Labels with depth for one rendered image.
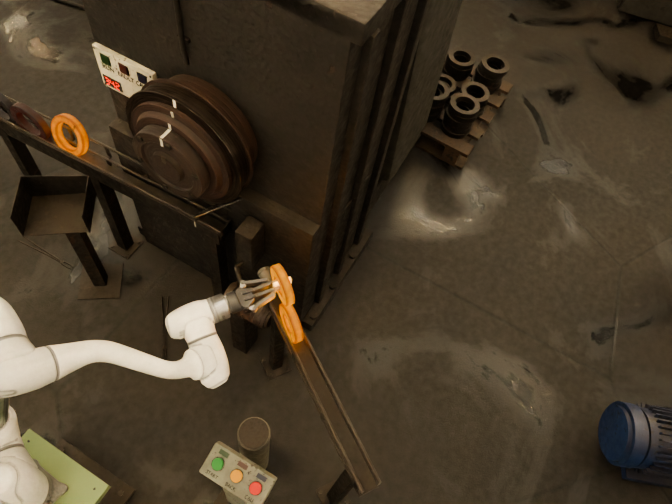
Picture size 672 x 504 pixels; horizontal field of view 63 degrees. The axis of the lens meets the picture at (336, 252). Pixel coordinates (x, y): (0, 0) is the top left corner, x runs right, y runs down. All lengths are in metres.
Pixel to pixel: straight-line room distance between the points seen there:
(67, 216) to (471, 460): 2.08
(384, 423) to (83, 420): 1.36
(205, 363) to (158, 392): 0.92
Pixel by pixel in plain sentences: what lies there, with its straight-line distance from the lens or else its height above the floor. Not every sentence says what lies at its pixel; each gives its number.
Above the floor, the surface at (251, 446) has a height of 0.52.
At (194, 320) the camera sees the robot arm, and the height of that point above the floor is 0.88.
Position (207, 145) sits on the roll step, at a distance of 1.79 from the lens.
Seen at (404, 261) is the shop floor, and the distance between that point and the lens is 3.08.
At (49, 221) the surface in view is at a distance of 2.54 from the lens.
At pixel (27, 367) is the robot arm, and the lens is 1.63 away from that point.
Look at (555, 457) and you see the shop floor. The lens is 2.95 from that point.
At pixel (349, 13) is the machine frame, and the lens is 1.44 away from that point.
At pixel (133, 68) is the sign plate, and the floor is 1.23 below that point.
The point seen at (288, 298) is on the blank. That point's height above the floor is 0.87.
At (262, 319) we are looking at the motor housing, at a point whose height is 0.51.
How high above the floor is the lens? 2.57
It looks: 58 degrees down
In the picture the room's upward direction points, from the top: 13 degrees clockwise
